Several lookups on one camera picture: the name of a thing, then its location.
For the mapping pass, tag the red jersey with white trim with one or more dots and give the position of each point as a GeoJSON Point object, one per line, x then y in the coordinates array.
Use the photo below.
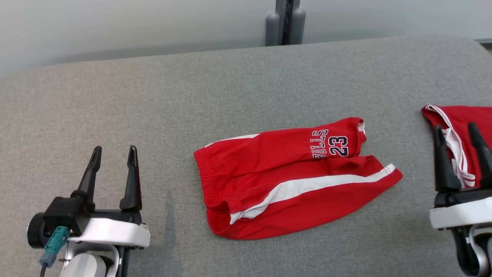
{"type": "Point", "coordinates": [465, 115]}

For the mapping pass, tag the red shorts with white stripe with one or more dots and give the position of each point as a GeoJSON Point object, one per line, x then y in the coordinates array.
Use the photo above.
{"type": "Point", "coordinates": [269, 161]}

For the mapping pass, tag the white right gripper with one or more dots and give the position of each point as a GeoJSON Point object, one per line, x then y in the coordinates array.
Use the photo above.
{"type": "Point", "coordinates": [461, 213]}

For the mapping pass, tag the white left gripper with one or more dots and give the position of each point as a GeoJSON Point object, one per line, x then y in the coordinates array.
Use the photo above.
{"type": "Point", "coordinates": [111, 232]}

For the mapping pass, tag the grey partition post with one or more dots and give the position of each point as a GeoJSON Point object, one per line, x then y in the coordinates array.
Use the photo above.
{"type": "Point", "coordinates": [285, 23]}

